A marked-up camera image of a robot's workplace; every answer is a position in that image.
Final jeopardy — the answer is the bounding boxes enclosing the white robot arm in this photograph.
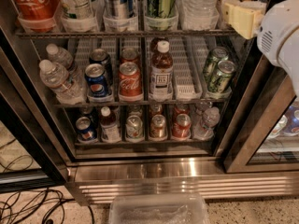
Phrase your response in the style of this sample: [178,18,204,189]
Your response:
[221,0,299,95]

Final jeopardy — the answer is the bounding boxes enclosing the rear green can middle shelf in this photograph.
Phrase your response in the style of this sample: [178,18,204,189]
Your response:
[203,47,229,81]

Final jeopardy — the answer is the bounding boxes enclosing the clear water bottle top shelf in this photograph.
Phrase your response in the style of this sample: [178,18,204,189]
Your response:
[183,0,219,31]

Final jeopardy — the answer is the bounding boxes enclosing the empty white shelf tray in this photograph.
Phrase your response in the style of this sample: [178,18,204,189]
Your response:
[170,37,203,101]

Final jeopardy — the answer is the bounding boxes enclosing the front green can middle shelf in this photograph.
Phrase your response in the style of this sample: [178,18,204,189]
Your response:
[207,61,236,93]

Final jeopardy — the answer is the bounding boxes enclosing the right glass fridge door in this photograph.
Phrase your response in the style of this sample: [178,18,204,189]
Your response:
[223,55,299,174]

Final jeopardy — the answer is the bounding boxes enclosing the glass fridge door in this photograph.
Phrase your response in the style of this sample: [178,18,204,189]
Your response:
[0,34,67,193]
[223,55,299,174]

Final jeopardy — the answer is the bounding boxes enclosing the water bottle bottom shelf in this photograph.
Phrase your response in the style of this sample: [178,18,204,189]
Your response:
[194,107,220,141]

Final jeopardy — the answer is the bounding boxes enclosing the rear red Coca-Cola can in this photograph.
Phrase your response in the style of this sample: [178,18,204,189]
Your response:
[121,48,140,66]

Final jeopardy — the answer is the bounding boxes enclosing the silver blue can top shelf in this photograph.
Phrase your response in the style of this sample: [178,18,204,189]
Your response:
[104,0,134,20]

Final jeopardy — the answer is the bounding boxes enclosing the red can bottom shelf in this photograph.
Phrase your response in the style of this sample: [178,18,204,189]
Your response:
[172,114,192,138]

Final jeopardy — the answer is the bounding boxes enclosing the front red Coca-Cola can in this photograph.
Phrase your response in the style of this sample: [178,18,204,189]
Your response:
[119,62,142,97]

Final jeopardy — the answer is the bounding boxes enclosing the tan can bottom shelf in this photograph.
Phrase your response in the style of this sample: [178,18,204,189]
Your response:
[149,115,166,138]

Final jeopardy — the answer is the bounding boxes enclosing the rear dark Pepsi can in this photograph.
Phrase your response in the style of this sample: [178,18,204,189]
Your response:
[89,48,113,85]

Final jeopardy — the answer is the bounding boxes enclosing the stainless steel fridge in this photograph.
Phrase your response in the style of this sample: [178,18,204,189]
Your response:
[0,0,299,204]

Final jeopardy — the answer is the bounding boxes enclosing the white green can bottom shelf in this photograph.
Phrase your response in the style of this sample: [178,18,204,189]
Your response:
[125,115,143,139]

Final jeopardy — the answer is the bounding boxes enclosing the white green can shelf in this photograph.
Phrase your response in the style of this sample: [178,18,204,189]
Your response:
[60,0,93,20]
[125,115,143,139]

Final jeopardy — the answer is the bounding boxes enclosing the front blue Pepsi can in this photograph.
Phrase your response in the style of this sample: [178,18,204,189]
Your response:
[85,63,111,97]

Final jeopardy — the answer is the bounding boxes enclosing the white green can top shelf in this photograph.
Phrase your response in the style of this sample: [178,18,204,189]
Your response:
[60,0,93,20]

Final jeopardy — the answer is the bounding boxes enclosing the tea bottle bottom shelf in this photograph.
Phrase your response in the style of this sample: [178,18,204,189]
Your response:
[100,106,121,143]

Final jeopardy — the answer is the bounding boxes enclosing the front water bottle middle shelf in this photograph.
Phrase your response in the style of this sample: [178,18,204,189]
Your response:
[39,60,85,105]

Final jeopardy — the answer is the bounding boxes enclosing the rear water bottle middle shelf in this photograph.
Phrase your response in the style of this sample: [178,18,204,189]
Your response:
[46,43,81,80]

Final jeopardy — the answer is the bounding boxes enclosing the blue Pepsi can bottom shelf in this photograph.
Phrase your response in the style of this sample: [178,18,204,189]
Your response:
[76,117,97,141]

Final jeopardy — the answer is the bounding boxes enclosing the red Coca-Cola can top shelf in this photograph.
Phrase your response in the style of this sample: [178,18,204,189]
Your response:
[14,0,59,33]

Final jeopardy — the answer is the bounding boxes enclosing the left glass fridge door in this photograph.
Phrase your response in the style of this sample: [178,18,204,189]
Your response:
[0,34,67,193]

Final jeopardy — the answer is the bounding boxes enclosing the front iced tea bottle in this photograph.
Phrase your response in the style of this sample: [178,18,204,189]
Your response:
[149,40,173,101]

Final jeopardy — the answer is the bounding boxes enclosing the cans behind right door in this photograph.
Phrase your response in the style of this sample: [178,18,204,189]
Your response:
[267,105,299,139]

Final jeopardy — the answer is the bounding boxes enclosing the clear plastic bin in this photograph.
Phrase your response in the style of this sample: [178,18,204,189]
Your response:
[108,193,210,224]

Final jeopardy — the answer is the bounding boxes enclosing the black floor cables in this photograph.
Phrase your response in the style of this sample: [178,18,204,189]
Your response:
[0,137,95,224]

